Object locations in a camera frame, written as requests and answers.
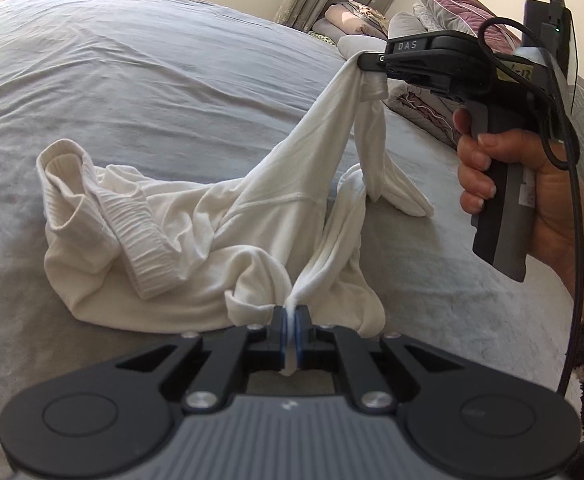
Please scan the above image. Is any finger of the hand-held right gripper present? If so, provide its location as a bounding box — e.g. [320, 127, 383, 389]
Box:
[357, 50, 389, 73]

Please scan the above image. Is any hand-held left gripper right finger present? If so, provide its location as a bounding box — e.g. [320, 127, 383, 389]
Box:
[294, 306, 465, 413]

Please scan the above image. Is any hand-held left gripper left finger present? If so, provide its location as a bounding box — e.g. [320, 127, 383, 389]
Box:
[114, 306, 289, 413]

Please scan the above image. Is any white long-sleeved top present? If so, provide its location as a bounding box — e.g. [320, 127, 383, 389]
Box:
[36, 55, 435, 378]

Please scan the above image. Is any person's right hand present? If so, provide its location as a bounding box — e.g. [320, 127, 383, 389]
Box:
[453, 109, 584, 333]

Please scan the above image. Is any grey folded quilt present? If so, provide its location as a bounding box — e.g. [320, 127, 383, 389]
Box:
[388, 11, 427, 41]
[338, 34, 462, 148]

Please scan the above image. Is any pink and floral folded bedding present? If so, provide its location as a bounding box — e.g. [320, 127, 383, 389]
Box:
[312, 0, 390, 41]

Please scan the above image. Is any grey bed sheet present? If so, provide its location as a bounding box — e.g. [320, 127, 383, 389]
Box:
[0, 0, 583, 480]

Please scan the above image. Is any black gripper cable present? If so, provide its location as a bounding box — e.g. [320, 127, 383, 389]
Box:
[478, 17, 584, 396]

